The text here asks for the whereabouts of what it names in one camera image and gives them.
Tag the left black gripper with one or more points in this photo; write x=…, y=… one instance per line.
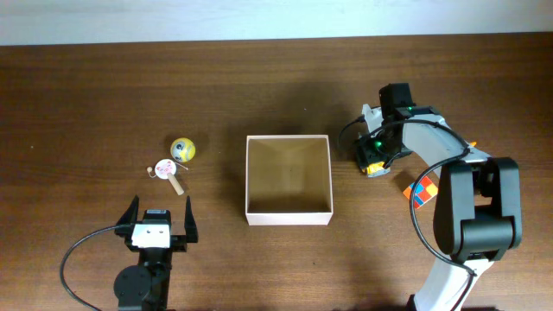
x=180, y=241

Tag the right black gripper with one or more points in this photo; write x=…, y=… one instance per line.
x=366, y=155

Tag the yellow grey toy truck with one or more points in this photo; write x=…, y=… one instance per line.
x=371, y=156

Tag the multicolour puzzle cube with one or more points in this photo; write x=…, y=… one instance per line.
x=424, y=192

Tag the yellow grey face ball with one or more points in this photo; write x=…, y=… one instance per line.
x=182, y=149

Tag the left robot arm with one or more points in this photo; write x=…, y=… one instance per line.
x=145, y=285

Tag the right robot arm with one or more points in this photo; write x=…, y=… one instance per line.
x=477, y=215

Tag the pig face rattle drum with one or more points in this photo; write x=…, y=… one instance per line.
x=167, y=169

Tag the pink cardboard box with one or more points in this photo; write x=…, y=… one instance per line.
x=288, y=180

